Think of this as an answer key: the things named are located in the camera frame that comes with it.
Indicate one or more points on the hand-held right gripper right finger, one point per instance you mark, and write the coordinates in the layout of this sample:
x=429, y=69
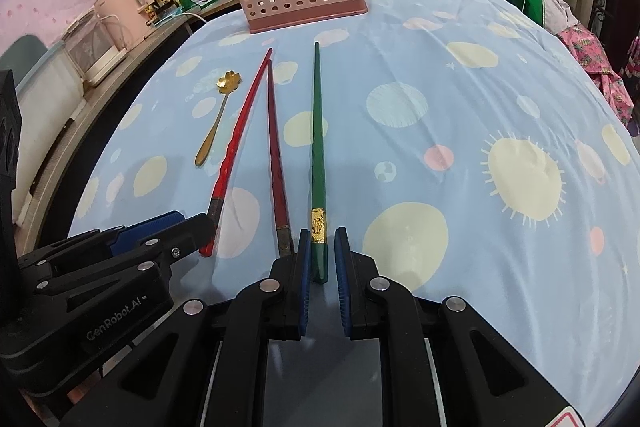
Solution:
x=342, y=282

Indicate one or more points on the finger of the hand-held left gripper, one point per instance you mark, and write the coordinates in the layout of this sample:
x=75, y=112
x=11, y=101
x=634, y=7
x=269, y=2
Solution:
x=190, y=232
x=145, y=228

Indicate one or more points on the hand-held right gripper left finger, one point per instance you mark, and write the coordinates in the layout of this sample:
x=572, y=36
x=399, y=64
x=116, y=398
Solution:
x=303, y=287

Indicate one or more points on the dark red chopstick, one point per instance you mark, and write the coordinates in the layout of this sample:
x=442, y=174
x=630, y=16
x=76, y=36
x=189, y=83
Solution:
x=275, y=147

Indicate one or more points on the green chopstick gold band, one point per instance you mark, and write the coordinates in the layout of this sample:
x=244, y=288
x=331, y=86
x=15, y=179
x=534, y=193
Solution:
x=317, y=157

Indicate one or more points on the gold flower spoon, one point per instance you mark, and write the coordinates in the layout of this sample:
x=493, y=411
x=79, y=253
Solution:
x=229, y=82

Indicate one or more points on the white dish drainer teal lid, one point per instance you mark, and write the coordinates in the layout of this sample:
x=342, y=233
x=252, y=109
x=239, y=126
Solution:
x=45, y=92

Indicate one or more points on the white clear-lid appliance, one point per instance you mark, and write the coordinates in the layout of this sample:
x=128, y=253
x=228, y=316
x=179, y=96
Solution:
x=95, y=52

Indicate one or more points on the blue dotted tablecloth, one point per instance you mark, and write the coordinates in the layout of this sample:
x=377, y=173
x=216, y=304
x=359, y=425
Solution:
x=450, y=107

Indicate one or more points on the pink electric kettle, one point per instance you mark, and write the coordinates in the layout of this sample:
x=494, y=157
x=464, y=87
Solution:
x=122, y=4

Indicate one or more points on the pink patterned clothing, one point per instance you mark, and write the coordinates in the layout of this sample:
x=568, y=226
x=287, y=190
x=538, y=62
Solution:
x=595, y=67

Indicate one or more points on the green white bag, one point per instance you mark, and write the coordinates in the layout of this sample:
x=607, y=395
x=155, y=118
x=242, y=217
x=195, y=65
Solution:
x=531, y=2

